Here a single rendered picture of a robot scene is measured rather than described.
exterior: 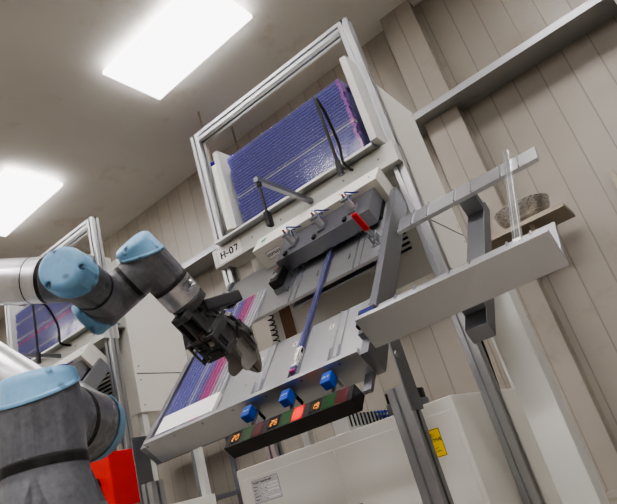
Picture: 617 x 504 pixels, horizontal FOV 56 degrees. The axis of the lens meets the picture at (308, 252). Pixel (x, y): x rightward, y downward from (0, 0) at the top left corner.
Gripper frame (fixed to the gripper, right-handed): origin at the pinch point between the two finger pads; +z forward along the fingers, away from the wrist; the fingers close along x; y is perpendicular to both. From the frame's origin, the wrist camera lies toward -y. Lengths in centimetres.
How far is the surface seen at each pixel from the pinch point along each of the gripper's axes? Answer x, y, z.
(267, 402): -6.9, -2.0, 10.8
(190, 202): -327, -473, 41
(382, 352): 21.1, -6.0, 13.0
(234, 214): -36, -85, -9
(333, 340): 9.5, -12.6, 9.9
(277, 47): -119, -445, -34
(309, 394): 3.1, -2.0, 13.0
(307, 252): -6, -56, 6
